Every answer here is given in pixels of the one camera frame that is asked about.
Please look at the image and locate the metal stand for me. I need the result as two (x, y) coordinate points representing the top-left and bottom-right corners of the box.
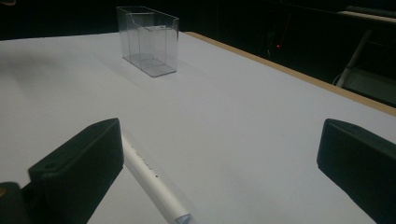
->
(332, 6), (396, 106)

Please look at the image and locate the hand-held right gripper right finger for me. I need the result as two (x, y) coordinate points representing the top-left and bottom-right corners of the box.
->
(316, 118), (396, 224)

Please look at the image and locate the clear plastic holder box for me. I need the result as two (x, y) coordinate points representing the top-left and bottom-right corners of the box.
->
(116, 6), (180, 78)

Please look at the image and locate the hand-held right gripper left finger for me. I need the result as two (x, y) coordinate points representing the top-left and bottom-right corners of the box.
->
(27, 118), (125, 224)

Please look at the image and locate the white pen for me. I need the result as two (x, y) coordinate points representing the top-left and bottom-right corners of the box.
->
(120, 135), (198, 224)

